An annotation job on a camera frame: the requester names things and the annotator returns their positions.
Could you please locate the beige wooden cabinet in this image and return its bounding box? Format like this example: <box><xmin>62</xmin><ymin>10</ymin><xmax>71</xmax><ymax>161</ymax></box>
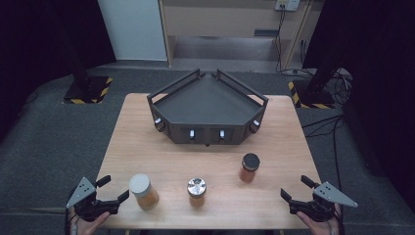
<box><xmin>159</xmin><ymin>0</ymin><xmax>316</xmax><ymax>71</ymax></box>

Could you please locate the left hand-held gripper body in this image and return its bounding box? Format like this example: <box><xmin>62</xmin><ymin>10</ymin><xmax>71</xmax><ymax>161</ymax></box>
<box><xmin>66</xmin><ymin>176</ymin><xmax>120</xmax><ymax>223</ymax></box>

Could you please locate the person's right hand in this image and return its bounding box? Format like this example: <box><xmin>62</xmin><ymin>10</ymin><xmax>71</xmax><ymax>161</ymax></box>
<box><xmin>296</xmin><ymin>205</ymin><xmax>343</xmax><ymax>235</ymax></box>

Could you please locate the silver lid spice jar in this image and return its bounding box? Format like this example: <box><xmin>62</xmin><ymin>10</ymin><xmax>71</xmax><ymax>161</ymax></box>
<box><xmin>186</xmin><ymin>177</ymin><xmax>208</xmax><ymax>208</ymax></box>

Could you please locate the white wall power outlet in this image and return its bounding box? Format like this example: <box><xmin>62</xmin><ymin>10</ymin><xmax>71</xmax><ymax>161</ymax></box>
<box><xmin>274</xmin><ymin>0</ymin><xmax>301</xmax><ymax>13</ymax></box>

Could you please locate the tangle of black floor cables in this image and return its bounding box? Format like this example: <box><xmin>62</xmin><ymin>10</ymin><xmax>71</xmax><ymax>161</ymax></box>
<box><xmin>301</xmin><ymin>68</ymin><xmax>354</xmax><ymax>138</ymax></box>

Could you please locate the white lid spice jar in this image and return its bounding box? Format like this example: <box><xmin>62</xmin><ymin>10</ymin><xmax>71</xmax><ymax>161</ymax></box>
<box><xmin>128</xmin><ymin>173</ymin><xmax>161</xmax><ymax>212</ymax></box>

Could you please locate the person's left hand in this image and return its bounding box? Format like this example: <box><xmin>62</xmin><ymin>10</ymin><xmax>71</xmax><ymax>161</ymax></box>
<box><xmin>69</xmin><ymin>211</ymin><xmax>112</xmax><ymax>235</ymax></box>

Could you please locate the black cable from outlet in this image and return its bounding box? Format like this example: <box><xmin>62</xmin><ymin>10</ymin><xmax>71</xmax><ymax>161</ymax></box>
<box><xmin>274</xmin><ymin>4</ymin><xmax>307</xmax><ymax>76</ymax></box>

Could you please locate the black curtain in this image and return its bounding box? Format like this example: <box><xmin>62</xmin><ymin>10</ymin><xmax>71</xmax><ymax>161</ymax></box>
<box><xmin>302</xmin><ymin>0</ymin><xmax>415</xmax><ymax>205</ymax></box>
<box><xmin>0</xmin><ymin>0</ymin><xmax>117</xmax><ymax>143</ymax></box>

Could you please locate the black stand with striped base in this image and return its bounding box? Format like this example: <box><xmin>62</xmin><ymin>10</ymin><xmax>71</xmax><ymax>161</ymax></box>
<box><xmin>63</xmin><ymin>28</ymin><xmax>114</xmax><ymax>106</ymax></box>
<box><xmin>288</xmin><ymin>48</ymin><xmax>337</xmax><ymax>110</ymax></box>

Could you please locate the white panel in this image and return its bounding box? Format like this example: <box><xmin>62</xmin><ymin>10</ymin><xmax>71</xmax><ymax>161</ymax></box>
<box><xmin>97</xmin><ymin>0</ymin><xmax>168</xmax><ymax>62</ymax></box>

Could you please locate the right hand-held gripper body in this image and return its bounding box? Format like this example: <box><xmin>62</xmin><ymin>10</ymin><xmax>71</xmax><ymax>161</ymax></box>
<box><xmin>288</xmin><ymin>181</ymin><xmax>359</xmax><ymax>223</ymax></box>

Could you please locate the black corner storage rack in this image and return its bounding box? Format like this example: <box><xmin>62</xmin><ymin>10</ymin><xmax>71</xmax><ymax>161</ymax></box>
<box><xmin>146</xmin><ymin>68</ymin><xmax>269</xmax><ymax>147</ymax></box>

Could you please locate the black lid spice jar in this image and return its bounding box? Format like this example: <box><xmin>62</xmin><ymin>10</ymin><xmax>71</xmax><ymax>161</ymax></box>
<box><xmin>238</xmin><ymin>153</ymin><xmax>261</xmax><ymax>184</ymax></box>

